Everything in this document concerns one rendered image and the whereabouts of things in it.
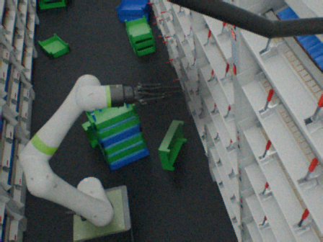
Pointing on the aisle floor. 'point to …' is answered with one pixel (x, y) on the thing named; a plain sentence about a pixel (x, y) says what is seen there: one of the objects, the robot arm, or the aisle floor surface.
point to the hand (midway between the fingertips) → (171, 91)
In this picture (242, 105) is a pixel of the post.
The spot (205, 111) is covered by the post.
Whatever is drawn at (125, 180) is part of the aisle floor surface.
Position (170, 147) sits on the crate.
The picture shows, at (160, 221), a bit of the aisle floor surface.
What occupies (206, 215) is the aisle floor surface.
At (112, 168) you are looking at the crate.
